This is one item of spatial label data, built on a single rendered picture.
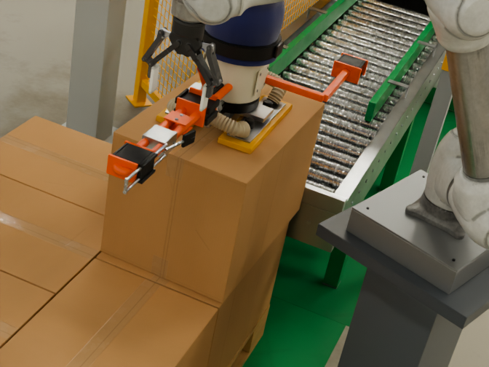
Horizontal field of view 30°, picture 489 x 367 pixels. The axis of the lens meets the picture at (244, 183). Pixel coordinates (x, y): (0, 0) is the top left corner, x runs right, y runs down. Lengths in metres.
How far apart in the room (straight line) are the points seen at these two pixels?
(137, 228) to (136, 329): 0.30
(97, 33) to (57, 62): 1.05
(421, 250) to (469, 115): 0.46
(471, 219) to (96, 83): 2.19
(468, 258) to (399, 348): 0.41
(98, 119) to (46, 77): 0.76
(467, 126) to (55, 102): 2.79
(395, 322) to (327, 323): 0.76
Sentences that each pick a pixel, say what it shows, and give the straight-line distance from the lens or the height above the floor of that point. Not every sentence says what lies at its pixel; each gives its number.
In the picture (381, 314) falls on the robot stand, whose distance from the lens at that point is 2.76.
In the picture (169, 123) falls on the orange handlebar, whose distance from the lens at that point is 2.27.
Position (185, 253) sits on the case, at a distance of 2.53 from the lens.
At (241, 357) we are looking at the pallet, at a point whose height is 0.02.
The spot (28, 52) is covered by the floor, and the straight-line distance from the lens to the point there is 5.12.
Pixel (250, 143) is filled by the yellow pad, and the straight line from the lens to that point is 2.49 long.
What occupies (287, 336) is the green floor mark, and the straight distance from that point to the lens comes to 3.36.
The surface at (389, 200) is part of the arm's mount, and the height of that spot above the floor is 0.83.
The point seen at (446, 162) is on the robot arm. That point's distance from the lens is 2.49.
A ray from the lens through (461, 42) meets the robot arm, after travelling 2.06.
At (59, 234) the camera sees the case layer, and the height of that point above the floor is 0.54.
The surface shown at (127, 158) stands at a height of 1.10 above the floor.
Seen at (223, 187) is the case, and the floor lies 0.91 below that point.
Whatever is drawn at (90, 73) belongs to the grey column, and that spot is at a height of 0.37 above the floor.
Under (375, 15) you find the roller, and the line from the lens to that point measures 4.93.
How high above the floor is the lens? 2.15
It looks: 31 degrees down
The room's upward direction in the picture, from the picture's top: 11 degrees clockwise
